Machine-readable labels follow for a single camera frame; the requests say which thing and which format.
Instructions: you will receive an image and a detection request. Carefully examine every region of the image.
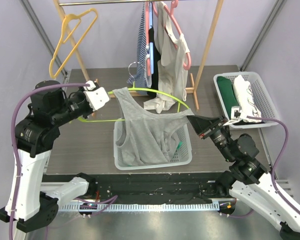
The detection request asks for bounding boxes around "lime green hanger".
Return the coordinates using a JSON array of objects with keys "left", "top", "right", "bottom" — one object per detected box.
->
[{"left": 76, "top": 61, "right": 191, "bottom": 124}]

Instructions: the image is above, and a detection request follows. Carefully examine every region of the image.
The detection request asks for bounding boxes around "yellow plastic hanger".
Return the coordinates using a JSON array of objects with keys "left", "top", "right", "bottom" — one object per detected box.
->
[{"left": 48, "top": 7, "right": 98, "bottom": 82}]

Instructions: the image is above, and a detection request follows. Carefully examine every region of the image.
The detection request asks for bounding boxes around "grey tank top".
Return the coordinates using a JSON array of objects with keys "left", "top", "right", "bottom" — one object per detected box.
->
[{"left": 113, "top": 87, "right": 194, "bottom": 167}]

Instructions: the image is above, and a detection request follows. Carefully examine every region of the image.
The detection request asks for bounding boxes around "green tank top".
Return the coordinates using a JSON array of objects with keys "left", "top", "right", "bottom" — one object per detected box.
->
[{"left": 127, "top": 141, "right": 183, "bottom": 167}]

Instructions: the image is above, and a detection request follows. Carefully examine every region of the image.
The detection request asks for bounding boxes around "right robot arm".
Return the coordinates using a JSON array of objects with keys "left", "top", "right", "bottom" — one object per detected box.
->
[{"left": 187, "top": 115, "right": 300, "bottom": 240}]

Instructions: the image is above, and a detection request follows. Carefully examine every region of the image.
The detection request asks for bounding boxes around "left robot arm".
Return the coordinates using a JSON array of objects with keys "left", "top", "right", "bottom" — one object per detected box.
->
[{"left": 0, "top": 80, "right": 109, "bottom": 233}]

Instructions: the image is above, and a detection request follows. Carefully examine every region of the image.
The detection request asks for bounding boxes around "black tank top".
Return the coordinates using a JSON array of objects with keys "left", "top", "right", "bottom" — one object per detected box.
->
[{"left": 148, "top": 27, "right": 161, "bottom": 90}]

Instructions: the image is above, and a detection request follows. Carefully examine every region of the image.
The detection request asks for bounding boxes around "white tank top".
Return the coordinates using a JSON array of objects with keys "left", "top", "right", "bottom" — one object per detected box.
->
[{"left": 154, "top": 1, "right": 190, "bottom": 101}]

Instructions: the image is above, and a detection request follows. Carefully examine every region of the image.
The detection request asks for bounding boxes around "blue striped tank top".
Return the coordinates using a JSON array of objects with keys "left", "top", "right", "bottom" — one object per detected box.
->
[{"left": 127, "top": 5, "right": 152, "bottom": 89}]

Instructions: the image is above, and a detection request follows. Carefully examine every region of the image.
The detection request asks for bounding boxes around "pink hanger with striped top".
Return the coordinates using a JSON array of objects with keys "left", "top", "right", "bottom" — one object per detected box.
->
[{"left": 145, "top": 1, "right": 152, "bottom": 77}]

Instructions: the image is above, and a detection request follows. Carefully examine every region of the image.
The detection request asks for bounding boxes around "pink hanger with white top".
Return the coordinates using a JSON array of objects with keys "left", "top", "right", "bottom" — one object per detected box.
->
[{"left": 152, "top": 0, "right": 192, "bottom": 71}]

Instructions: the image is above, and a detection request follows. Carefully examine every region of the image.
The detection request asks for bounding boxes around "light blue hanger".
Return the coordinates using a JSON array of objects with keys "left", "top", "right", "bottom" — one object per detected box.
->
[{"left": 148, "top": 2, "right": 154, "bottom": 74}]

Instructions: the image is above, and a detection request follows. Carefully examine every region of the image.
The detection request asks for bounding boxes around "white plastic laundry basket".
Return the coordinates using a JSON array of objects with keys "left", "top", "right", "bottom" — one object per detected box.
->
[{"left": 113, "top": 119, "right": 192, "bottom": 171}]

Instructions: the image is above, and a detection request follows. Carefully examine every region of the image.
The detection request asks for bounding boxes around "wooden clothes rack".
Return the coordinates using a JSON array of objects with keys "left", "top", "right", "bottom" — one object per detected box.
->
[{"left": 53, "top": 0, "right": 223, "bottom": 112}]

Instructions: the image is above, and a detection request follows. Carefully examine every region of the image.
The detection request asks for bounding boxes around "folded dark green garment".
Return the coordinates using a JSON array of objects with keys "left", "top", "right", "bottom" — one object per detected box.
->
[{"left": 216, "top": 76, "right": 240, "bottom": 118}]

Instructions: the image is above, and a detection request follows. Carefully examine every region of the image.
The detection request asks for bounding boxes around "folded white printed garment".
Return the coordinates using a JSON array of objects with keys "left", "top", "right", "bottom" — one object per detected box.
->
[{"left": 232, "top": 75, "right": 262, "bottom": 123}]

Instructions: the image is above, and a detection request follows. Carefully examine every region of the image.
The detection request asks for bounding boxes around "white basket with folded clothes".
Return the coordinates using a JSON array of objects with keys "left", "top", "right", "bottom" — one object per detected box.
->
[{"left": 213, "top": 71, "right": 279, "bottom": 120}]

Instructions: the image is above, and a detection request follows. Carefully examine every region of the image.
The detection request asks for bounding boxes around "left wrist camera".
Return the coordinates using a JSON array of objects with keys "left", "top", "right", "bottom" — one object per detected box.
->
[{"left": 83, "top": 80, "right": 111, "bottom": 112}]

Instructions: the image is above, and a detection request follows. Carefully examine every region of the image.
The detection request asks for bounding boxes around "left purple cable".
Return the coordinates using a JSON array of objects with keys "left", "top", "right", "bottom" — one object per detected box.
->
[{"left": 8, "top": 82, "right": 118, "bottom": 240}]

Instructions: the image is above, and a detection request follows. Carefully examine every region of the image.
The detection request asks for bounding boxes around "white slotted cable duct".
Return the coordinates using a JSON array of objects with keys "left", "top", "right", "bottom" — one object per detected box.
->
[{"left": 58, "top": 201, "right": 220, "bottom": 212}]

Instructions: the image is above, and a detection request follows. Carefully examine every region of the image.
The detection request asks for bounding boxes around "aluminium rail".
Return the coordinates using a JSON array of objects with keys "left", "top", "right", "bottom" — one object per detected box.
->
[{"left": 39, "top": 179, "right": 295, "bottom": 203}]

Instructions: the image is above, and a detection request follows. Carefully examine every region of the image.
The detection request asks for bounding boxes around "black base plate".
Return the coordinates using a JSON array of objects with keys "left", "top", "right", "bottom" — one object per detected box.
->
[{"left": 79, "top": 172, "right": 231, "bottom": 205}]

